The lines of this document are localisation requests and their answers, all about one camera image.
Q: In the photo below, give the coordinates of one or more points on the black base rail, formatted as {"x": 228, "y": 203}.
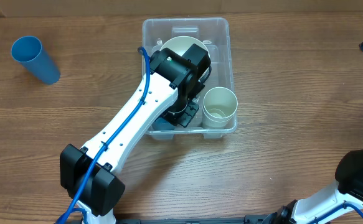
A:
{"x": 247, "y": 219}

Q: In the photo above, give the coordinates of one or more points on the cream tall cup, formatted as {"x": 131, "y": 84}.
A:
{"x": 214, "y": 123}
{"x": 219, "y": 104}

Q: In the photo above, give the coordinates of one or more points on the cream bowl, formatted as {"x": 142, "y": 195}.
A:
{"x": 181, "y": 44}

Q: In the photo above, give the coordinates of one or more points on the blue tall cup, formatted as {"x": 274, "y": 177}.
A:
{"x": 162, "y": 125}
{"x": 31, "y": 54}

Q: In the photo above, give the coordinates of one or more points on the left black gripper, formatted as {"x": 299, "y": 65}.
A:
{"x": 180, "y": 112}

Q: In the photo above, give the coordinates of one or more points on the clear plastic storage bin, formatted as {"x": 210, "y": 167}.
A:
{"x": 214, "y": 33}

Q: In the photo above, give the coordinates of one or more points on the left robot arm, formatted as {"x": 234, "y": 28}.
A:
{"x": 166, "y": 91}

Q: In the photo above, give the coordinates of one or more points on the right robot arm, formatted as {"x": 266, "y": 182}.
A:
{"x": 342, "y": 196}

